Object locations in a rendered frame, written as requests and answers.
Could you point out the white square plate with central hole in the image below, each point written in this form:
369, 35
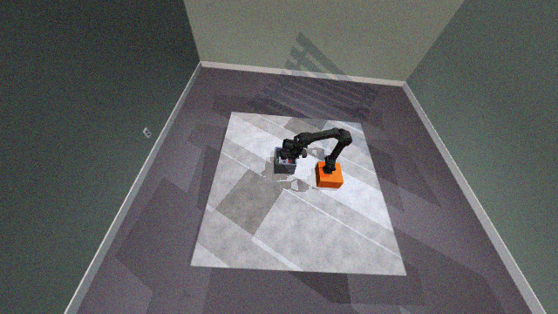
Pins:
283, 161

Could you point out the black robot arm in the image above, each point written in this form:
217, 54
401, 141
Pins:
305, 139

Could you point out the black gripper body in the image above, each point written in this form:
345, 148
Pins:
285, 155

